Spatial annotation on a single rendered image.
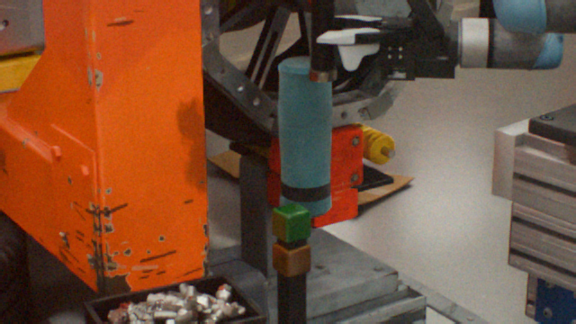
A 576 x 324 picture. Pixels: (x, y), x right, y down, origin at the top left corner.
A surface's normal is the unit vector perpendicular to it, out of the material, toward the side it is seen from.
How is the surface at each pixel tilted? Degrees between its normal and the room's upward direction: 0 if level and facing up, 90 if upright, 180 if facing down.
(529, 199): 90
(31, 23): 90
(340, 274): 0
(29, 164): 90
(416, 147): 0
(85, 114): 90
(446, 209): 0
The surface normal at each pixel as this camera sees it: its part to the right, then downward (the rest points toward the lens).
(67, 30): -0.83, 0.20
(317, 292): 0.00, -0.94
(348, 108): 0.55, 0.29
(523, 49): -0.11, 0.40
